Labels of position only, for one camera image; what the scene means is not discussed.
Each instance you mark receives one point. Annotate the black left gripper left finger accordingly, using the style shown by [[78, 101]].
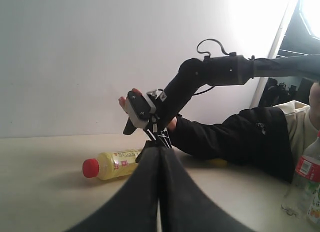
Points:
[[134, 206]]

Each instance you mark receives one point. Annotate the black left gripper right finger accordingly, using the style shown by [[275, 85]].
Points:
[[183, 205]]

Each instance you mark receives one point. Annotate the person's cream shirt torso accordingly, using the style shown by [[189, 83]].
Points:
[[303, 121]]

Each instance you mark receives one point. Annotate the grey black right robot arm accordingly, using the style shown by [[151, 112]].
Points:
[[237, 70]]

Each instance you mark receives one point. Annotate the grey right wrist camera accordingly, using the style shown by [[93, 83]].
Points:
[[139, 108]]

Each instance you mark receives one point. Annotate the black jacket sleeve forearm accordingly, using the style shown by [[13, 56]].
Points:
[[257, 137]]

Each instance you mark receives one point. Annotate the clear cola bottle red label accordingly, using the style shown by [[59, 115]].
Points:
[[305, 182]]

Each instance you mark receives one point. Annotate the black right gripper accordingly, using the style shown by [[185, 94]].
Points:
[[166, 105]]

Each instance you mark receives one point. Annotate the person's open bare hand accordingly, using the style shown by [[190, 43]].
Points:
[[122, 102]]

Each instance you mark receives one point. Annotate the clear bottle butterfly label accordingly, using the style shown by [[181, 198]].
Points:
[[313, 204]]

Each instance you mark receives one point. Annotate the yellow drink bottle red cap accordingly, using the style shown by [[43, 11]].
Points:
[[108, 166]]

